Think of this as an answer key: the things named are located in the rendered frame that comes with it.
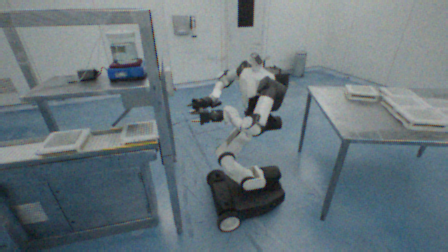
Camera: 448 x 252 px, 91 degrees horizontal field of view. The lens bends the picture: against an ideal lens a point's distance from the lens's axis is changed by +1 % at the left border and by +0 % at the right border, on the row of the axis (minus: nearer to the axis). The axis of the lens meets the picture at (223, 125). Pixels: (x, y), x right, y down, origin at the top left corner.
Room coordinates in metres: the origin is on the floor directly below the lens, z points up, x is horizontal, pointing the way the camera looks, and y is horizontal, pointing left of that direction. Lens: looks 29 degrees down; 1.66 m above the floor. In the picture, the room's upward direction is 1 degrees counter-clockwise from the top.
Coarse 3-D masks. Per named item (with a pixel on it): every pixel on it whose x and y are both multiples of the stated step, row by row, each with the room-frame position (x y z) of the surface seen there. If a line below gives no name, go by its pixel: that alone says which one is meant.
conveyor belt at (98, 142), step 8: (96, 136) 1.37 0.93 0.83; (104, 136) 1.37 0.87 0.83; (112, 136) 1.37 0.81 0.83; (32, 144) 1.27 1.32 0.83; (40, 144) 1.27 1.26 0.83; (96, 144) 1.26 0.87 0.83; (104, 144) 1.26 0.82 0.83; (112, 144) 1.26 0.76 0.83; (0, 152) 1.18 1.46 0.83; (8, 152) 1.18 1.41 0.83; (16, 152) 1.18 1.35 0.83; (24, 152) 1.18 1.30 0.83; (32, 152) 1.18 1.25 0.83; (0, 160) 1.10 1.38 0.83; (8, 160) 1.10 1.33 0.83; (0, 168) 1.03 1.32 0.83
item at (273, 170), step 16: (224, 176) 1.66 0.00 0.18; (272, 176) 1.50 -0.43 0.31; (224, 192) 1.44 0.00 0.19; (240, 192) 1.46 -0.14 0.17; (256, 192) 1.45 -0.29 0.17; (272, 192) 1.45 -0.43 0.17; (224, 208) 1.24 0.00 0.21; (240, 208) 1.28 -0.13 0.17; (256, 208) 1.30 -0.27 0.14; (272, 208) 1.36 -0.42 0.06
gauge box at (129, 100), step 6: (126, 96) 1.39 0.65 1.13; (132, 96) 1.40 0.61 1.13; (138, 96) 1.41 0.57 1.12; (144, 96) 1.41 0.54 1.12; (150, 96) 1.42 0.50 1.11; (126, 102) 1.39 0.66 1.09; (132, 102) 1.40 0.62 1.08; (138, 102) 1.40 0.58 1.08; (144, 102) 1.41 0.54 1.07; (150, 102) 1.42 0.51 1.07
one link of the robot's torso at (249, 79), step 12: (264, 60) 1.67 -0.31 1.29; (252, 72) 1.50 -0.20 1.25; (264, 72) 1.49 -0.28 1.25; (276, 72) 1.49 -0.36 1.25; (288, 72) 1.49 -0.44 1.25; (240, 84) 1.56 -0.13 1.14; (252, 84) 1.39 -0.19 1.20; (288, 84) 1.47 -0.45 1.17; (252, 96) 1.39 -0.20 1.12; (252, 108) 1.42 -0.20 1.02; (276, 108) 1.47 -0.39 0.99
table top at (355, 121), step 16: (320, 96) 2.03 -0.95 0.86; (336, 96) 2.02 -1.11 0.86; (432, 96) 1.98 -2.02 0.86; (336, 112) 1.66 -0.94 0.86; (352, 112) 1.66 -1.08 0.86; (368, 112) 1.65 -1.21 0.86; (384, 112) 1.65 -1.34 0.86; (336, 128) 1.40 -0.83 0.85; (352, 128) 1.39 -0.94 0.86; (368, 128) 1.39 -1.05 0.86; (384, 128) 1.38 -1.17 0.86; (400, 128) 1.38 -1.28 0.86; (400, 144) 1.22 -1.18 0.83; (416, 144) 1.21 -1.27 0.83; (432, 144) 1.20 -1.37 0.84
